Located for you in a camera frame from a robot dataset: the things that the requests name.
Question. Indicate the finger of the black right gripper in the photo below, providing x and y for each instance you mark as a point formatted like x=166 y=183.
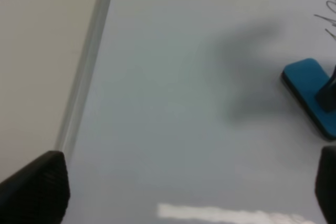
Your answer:
x=326 y=95

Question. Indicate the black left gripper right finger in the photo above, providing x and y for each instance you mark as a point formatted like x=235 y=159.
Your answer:
x=325 y=183

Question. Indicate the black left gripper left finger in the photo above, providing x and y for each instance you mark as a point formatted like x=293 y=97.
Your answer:
x=37 y=193

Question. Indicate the blue whiteboard eraser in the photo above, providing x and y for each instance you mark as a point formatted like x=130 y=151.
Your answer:
x=304 y=79

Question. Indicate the white aluminium-framed whiteboard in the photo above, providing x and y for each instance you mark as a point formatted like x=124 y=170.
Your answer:
x=188 y=121

